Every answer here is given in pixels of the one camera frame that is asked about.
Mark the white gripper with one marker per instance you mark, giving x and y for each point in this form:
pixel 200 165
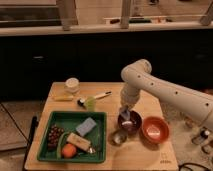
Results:
pixel 129 96

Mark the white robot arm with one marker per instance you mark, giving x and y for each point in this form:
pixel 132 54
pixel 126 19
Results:
pixel 195 104

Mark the small metal cup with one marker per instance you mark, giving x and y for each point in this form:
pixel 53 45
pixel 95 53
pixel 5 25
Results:
pixel 119 137

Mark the dark maroon bowl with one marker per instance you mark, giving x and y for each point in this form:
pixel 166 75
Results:
pixel 132 125

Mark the green dish brush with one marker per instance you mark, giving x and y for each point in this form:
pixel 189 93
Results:
pixel 89 102

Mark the orange red bowl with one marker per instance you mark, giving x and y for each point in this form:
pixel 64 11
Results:
pixel 155 129

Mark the blue sponge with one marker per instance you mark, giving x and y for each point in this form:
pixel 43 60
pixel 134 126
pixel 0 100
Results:
pixel 85 127

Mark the white round jar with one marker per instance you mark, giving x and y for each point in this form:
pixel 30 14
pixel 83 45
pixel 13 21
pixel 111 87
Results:
pixel 72 85

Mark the green plastic tray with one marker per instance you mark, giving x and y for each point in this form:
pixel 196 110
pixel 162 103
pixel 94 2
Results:
pixel 69 121

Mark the yellow banana piece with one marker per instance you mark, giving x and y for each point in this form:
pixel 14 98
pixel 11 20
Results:
pixel 63 98

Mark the tan wooden block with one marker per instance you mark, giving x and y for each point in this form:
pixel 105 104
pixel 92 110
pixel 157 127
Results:
pixel 79 142

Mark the orange fruit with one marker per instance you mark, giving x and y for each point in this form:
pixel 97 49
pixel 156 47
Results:
pixel 68 151

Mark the bunch of dark grapes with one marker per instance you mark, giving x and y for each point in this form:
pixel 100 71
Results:
pixel 53 136

